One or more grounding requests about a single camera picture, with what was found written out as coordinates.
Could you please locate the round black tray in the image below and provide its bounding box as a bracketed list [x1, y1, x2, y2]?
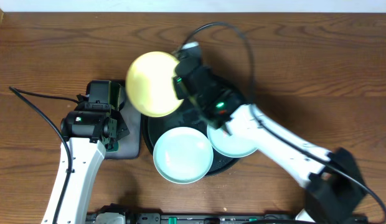
[141, 100, 239, 177]

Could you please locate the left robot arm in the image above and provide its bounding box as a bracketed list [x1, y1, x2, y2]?
[42, 138, 106, 224]

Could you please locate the black rectangular tray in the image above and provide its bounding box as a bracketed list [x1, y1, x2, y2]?
[105, 80, 141, 160]

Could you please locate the light green plate front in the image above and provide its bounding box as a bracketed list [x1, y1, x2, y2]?
[153, 127, 214, 184]

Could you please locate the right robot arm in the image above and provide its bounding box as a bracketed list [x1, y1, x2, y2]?
[173, 56, 366, 223]

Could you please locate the green sponge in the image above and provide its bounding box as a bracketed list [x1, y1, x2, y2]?
[106, 141, 119, 152]

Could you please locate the yellow plate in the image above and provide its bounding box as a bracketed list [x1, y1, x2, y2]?
[126, 51, 183, 118]

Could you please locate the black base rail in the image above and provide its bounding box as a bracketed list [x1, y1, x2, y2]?
[84, 203, 299, 224]

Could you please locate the light green plate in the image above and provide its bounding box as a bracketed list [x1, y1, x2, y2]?
[207, 125, 258, 158]
[153, 127, 214, 184]

